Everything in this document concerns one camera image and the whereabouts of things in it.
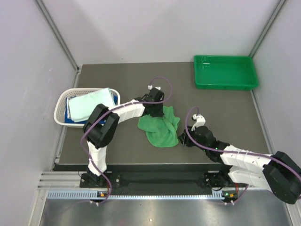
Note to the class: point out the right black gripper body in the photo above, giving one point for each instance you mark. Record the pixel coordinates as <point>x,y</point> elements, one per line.
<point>188,141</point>

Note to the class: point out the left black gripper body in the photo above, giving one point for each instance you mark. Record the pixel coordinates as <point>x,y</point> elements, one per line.
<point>157,110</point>

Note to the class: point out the green towel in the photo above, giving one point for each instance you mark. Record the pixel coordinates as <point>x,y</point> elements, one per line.
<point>161,132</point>

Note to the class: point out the white blue patterned towel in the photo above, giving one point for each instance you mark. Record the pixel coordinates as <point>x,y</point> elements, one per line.
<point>69,104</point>

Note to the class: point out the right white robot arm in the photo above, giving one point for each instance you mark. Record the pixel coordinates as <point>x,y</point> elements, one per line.
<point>276,173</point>

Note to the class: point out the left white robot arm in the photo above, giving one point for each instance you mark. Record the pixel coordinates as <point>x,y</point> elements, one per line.
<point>101,125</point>

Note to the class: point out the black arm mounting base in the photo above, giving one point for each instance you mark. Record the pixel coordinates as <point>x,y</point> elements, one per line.
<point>165,179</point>

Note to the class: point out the green plastic bin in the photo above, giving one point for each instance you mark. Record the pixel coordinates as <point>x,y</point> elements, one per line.
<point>225,72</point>

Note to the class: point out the white perforated plastic basket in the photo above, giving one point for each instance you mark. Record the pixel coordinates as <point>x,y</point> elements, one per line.
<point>59,112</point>

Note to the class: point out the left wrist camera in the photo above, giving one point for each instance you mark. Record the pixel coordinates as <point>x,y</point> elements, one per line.
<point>150,87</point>

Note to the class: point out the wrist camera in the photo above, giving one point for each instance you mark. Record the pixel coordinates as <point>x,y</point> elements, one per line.
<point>199,121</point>
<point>150,87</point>

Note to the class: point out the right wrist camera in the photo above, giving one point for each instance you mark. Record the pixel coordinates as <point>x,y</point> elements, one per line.
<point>199,121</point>

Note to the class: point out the grey slotted cable duct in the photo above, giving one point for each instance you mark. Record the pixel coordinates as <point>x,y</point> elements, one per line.
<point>97,195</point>

